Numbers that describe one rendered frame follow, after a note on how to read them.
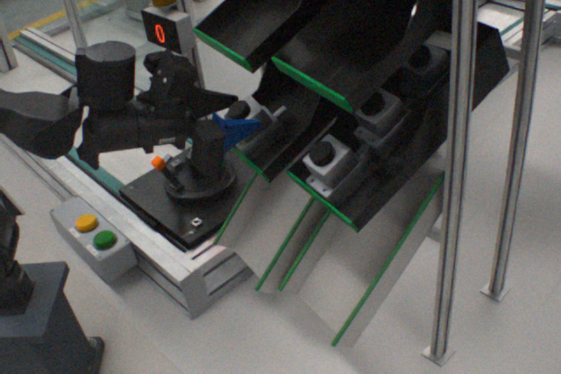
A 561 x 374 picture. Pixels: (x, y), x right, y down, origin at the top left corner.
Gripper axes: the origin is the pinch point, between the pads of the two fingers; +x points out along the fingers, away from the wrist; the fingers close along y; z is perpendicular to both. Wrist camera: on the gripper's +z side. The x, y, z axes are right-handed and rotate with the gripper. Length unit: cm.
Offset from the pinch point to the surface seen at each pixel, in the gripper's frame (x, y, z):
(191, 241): 1.8, 11.6, -31.1
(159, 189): 1.7, 29.0, -32.1
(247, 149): 3.0, -2.0, -4.6
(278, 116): 7.9, -0.3, -1.2
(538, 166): 77, 2, -23
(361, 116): 11.3, -13.2, 5.5
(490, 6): 119, 65, -10
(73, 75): -2, 100, -40
